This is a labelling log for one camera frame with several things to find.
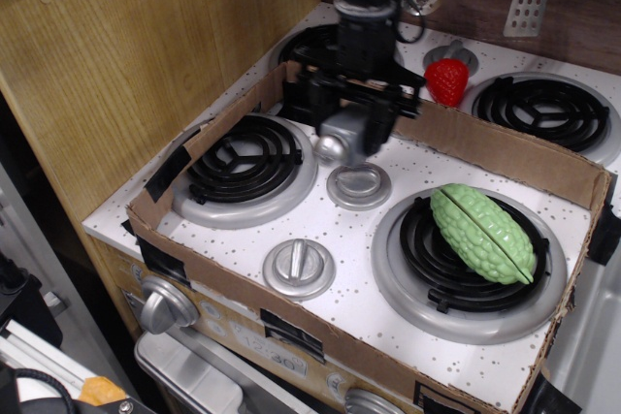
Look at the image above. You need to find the silver oven front knob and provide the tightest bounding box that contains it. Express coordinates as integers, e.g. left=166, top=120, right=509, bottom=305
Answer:
left=140, top=275, right=200, bottom=334

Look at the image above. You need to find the toy oven clock display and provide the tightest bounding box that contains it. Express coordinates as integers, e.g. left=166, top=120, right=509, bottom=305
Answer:
left=230, top=322, right=308, bottom=378

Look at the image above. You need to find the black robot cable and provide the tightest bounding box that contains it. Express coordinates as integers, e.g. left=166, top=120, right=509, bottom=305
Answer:
left=393, top=11, right=428, bottom=45

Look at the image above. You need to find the back left stove burner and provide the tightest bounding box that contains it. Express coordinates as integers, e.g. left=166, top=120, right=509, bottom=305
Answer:
left=272, top=23, right=403, bottom=79

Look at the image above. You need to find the grey pepper shaker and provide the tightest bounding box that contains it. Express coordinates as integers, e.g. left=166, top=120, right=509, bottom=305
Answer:
left=314, top=104, right=368, bottom=167

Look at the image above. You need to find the silver middle stovetop knob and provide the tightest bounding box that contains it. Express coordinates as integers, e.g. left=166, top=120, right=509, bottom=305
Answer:
left=326, top=163, right=392, bottom=211

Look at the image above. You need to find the hanging silver slotted spatula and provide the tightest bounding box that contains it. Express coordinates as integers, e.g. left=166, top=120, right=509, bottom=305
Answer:
left=503, top=0, right=547, bottom=38

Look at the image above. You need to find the front right stove burner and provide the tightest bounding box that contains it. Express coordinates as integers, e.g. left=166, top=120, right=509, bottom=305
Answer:
left=371, top=190, right=568, bottom=345

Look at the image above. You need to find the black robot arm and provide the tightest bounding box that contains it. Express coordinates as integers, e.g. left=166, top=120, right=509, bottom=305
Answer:
left=292, top=0, right=425, bottom=166

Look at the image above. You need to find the silver front stovetop knob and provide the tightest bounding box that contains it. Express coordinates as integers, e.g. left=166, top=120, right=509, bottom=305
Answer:
left=263, top=239, right=336, bottom=302

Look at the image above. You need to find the silver back stovetop knob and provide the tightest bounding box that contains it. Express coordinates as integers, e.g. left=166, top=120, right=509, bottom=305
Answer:
left=423, top=40, right=479, bottom=76

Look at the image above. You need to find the back right stove burner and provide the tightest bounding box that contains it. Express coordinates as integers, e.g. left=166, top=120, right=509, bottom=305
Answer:
left=460, top=72, right=620, bottom=166

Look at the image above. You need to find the silver oven door handle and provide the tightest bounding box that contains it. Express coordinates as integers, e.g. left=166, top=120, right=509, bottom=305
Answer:
left=134, top=328, right=313, bottom=414

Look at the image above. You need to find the front left stove burner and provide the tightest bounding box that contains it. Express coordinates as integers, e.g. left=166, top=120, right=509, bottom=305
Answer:
left=173, top=113, right=318, bottom=230

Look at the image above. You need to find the silver stovetop knob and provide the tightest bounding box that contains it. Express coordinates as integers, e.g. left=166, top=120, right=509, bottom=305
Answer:
left=326, top=163, right=392, bottom=211
left=423, top=40, right=479, bottom=76
left=263, top=239, right=336, bottom=302

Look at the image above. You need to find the red toy strawberry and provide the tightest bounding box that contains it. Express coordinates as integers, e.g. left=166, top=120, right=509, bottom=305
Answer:
left=424, top=58, right=470, bottom=108

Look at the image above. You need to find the silver oven knob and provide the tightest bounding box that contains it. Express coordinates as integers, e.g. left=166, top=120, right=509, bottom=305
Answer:
left=344, top=389, right=404, bottom=414
left=140, top=275, right=200, bottom=334

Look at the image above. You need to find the green toy bitter gourd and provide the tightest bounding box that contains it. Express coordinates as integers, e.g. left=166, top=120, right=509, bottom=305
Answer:
left=430, top=183, right=536, bottom=285

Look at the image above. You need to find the black braided cable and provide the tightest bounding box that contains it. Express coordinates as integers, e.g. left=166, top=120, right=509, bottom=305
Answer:
left=14, top=368, right=79, bottom=410

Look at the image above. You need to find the orange object bottom left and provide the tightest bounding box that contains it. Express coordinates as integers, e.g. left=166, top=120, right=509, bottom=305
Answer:
left=78, top=376, right=126, bottom=406

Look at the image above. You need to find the stove burner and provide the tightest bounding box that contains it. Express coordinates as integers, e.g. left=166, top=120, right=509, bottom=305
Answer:
left=272, top=23, right=403, bottom=79
left=371, top=190, right=568, bottom=345
left=460, top=72, right=620, bottom=166
left=173, top=113, right=318, bottom=230

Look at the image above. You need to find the brown cardboard tray border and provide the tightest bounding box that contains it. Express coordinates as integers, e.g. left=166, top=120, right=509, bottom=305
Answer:
left=128, top=63, right=614, bottom=413

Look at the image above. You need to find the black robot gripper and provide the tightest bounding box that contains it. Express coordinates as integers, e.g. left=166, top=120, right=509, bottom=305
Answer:
left=290, top=16, right=425, bottom=155

